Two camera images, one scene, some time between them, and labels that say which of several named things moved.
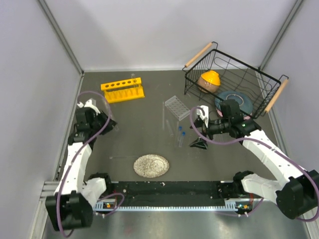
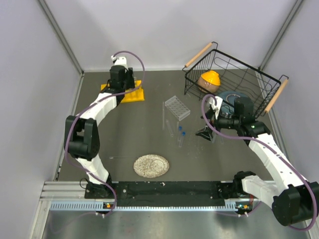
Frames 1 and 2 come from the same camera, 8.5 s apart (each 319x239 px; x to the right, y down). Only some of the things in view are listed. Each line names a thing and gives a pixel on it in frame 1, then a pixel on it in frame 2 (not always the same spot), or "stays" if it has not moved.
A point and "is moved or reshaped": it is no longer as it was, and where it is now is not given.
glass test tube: (163, 118) stays
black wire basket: (213, 76) stays
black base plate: (170, 193) stays
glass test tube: (133, 77) is moved or reshaped
